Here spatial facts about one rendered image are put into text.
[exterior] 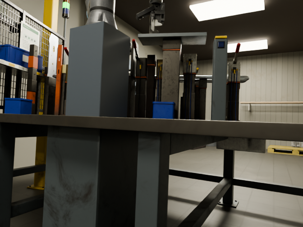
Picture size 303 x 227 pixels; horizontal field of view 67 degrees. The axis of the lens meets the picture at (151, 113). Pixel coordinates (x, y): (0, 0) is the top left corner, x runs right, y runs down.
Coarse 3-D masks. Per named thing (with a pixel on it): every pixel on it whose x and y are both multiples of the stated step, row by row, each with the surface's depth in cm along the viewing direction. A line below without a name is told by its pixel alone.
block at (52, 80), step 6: (48, 78) 172; (54, 78) 178; (48, 84) 172; (54, 84) 178; (48, 90) 172; (54, 90) 179; (48, 96) 172; (54, 96) 180; (48, 102) 173; (54, 102) 180; (48, 108) 173; (54, 108) 180; (48, 114) 172; (54, 114) 181
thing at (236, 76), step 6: (228, 66) 135; (234, 66) 134; (228, 72) 135; (234, 72) 133; (228, 78) 134; (234, 78) 133; (228, 84) 137; (234, 84) 134; (228, 90) 136; (234, 90) 134; (228, 96) 135; (234, 96) 134; (228, 102) 134; (234, 102) 134; (228, 108) 134; (234, 108) 134; (228, 114) 134; (234, 114) 133; (228, 120) 134; (234, 120) 133
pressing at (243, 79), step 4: (52, 76) 166; (180, 76) 151; (196, 76) 149; (200, 76) 148; (204, 76) 148; (208, 76) 148; (240, 76) 144; (244, 76) 144; (136, 80) 173; (180, 80) 166; (196, 80) 164; (208, 80) 162; (240, 80) 157; (244, 80) 155
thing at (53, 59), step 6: (54, 36) 179; (54, 42) 179; (48, 54) 173; (54, 54) 180; (48, 60) 173; (54, 60) 180; (48, 66) 172; (54, 66) 181; (48, 72) 173; (54, 72) 181
